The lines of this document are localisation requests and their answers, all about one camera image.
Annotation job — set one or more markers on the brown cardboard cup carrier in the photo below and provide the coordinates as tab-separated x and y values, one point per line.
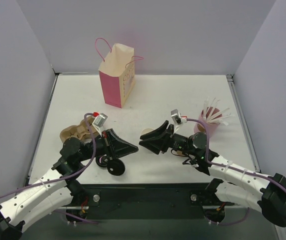
80	131

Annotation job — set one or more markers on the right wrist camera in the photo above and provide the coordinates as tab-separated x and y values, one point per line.
177	118

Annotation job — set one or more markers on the pink paper gift bag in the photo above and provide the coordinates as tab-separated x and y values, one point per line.
117	73

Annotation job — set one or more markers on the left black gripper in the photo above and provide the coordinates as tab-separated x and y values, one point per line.
108	144

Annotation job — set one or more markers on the pink straw holder cup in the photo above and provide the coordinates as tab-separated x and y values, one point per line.
211	127

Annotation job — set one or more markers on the black plastic cup lid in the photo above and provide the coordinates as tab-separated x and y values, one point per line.
102	161

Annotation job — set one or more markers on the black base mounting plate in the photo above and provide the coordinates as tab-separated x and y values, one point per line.
143	201

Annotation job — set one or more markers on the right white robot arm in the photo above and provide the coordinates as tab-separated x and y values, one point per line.
233	183

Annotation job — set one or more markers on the brown paper cup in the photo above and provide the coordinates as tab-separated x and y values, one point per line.
147	131
180	153

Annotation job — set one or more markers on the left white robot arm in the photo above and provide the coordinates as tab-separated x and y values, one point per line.
59	185

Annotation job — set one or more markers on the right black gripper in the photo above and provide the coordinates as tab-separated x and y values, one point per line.
169	137

